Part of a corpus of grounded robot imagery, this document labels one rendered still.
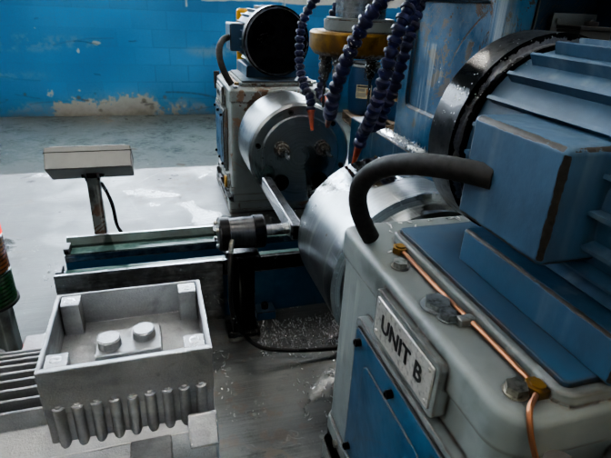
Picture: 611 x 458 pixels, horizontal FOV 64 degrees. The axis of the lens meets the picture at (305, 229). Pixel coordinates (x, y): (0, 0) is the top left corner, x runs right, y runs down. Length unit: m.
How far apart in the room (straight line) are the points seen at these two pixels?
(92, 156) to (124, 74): 5.35
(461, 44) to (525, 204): 0.70
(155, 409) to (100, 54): 6.13
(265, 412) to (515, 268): 0.51
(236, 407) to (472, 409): 0.51
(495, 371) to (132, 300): 0.30
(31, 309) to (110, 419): 0.73
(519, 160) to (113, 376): 0.31
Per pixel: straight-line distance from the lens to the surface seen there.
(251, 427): 0.79
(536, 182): 0.32
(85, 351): 0.45
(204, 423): 0.40
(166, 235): 1.05
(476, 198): 0.37
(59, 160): 1.13
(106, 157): 1.12
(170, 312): 0.47
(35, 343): 0.54
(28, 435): 0.44
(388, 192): 0.65
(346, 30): 0.90
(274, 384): 0.85
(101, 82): 6.49
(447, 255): 0.47
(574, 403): 0.36
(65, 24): 6.47
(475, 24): 0.98
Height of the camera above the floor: 1.38
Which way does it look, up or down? 25 degrees down
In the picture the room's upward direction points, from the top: 3 degrees clockwise
